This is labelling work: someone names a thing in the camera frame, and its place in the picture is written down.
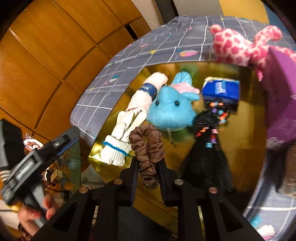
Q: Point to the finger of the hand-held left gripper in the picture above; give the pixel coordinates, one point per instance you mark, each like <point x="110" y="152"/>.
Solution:
<point x="66" y="144"/>

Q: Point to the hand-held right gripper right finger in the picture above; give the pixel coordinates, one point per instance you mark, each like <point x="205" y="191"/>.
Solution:
<point x="166" y="185"/>

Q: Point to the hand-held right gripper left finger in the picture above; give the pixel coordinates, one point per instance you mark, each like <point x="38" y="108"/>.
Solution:
<point x="133" y="180"/>

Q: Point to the brown scrunchie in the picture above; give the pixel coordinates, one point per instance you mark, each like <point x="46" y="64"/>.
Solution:
<point x="148" y="143"/>

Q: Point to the black feather beaded hair piece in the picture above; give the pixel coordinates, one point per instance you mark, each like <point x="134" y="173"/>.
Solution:
<point x="205" y="162"/>

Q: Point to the white sock with blue stripe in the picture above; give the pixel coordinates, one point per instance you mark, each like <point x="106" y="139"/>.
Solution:
<point x="120" y="132"/>

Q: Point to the blue plush toy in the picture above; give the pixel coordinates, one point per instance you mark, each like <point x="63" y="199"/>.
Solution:
<point x="168" y="109"/>

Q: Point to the shiny gold tray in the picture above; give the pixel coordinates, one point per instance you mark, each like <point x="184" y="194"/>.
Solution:
<point x="242" y="129"/>

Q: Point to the pink towel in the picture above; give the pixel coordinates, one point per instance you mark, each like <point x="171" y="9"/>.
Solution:
<point x="157" y="80"/>

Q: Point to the blue tissue pack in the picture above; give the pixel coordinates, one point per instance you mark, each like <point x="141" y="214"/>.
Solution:
<point x="219" y="89"/>

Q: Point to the person's left hand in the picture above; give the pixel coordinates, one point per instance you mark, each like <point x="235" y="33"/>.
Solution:
<point x="30" y="216"/>

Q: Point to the pink white packet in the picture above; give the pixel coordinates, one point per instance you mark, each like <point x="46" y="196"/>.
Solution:
<point x="32" y="142"/>

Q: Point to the wooden wardrobe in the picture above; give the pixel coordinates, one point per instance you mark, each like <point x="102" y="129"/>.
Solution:
<point x="46" y="58"/>

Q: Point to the purple cardboard box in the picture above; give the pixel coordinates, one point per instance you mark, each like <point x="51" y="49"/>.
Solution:
<point x="279" y="97"/>

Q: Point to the pink spotted plush giraffe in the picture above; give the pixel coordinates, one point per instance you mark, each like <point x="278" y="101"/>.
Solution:
<point x="231" y="48"/>

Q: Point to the black bed post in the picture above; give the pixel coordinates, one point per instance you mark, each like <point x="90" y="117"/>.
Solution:
<point x="165" y="9"/>

